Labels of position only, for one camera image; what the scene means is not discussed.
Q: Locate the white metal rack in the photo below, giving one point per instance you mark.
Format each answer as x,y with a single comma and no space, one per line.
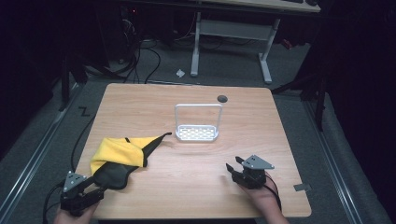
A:
196,133

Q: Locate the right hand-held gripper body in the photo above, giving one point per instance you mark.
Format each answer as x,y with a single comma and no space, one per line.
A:
253,174

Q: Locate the yellow and dark grey towel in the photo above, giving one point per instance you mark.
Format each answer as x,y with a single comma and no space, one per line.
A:
120,152

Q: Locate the small red object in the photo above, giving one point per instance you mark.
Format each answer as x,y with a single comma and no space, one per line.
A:
287,43

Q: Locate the white frame desk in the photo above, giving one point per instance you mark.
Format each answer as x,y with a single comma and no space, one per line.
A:
232,29

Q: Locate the dark round table grommet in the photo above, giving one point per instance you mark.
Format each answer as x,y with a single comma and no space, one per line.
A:
222,99

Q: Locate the person's right hand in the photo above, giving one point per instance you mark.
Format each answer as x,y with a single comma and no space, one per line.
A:
264,197

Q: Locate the crumpled white paper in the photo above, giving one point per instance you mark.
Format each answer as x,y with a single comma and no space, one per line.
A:
180,73

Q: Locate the black metal stand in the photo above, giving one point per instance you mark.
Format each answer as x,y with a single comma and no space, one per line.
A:
65,87
318,96

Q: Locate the black computer mouse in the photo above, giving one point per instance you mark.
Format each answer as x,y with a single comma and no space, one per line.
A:
311,2

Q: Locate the black keyboard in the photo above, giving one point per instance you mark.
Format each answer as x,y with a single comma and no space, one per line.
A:
292,1

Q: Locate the grey tape strip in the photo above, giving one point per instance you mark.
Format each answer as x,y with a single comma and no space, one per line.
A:
302,187

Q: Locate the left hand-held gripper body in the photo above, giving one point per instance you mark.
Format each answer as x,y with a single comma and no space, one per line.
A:
74,181

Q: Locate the person's left hand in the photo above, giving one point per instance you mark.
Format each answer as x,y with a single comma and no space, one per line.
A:
73,219

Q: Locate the metal floor rail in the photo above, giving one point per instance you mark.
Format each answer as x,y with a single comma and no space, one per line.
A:
34,146
333,161

